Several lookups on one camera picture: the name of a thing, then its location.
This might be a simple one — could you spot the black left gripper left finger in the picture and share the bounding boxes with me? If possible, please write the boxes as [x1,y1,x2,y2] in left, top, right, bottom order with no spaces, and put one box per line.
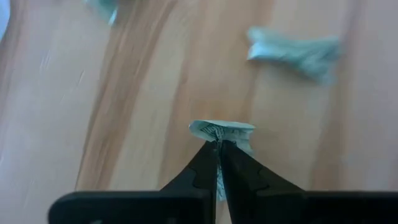
[48,140,218,224]

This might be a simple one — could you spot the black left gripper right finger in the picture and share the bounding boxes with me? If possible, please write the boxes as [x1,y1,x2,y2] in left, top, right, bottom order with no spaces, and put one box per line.
[220,139,398,224]

